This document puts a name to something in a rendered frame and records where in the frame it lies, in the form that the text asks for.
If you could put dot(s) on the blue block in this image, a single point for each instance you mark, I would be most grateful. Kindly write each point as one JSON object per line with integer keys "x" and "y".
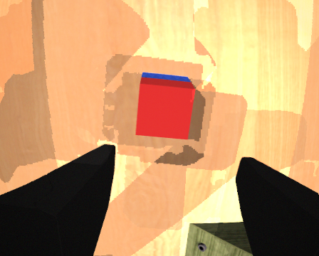
{"x": 166, "y": 77}

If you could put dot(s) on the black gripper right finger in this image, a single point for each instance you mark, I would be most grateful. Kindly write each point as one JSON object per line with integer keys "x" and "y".
{"x": 280, "y": 215}

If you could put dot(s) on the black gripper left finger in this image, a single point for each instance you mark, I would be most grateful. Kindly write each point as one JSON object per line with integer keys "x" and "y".
{"x": 62, "y": 212}

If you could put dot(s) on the red block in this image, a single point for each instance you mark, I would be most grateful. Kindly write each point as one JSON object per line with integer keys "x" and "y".
{"x": 164, "y": 108}

